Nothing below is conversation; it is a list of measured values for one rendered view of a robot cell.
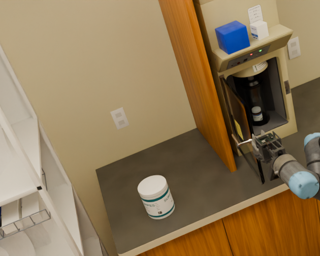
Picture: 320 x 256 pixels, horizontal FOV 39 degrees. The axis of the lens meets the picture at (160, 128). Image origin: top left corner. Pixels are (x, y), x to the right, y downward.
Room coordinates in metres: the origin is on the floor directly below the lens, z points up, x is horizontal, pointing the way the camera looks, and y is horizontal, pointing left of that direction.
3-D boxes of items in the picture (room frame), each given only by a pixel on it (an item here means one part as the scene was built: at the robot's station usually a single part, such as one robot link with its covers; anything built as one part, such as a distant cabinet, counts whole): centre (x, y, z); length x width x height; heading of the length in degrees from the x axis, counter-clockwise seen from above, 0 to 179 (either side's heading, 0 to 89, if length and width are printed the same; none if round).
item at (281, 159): (1.10, -0.33, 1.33); 0.08 x 0.05 x 0.08; 96
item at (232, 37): (1.71, -0.40, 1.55); 0.10 x 0.10 x 0.09; 6
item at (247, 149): (1.59, -0.33, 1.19); 0.30 x 0.01 x 0.40; 1
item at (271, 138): (1.18, -0.33, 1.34); 0.12 x 0.08 x 0.09; 6
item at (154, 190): (1.58, 0.12, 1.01); 0.13 x 0.13 x 0.15
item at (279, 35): (1.72, -0.48, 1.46); 0.32 x 0.12 x 0.10; 96
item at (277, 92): (1.90, -0.46, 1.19); 0.26 x 0.24 x 0.35; 96
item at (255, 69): (1.88, -0.48, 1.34); 0.18 x 0.18 x 0.05
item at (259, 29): (1.72, -0.52, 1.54); 0.05 x 0.05 x 0.06; 14
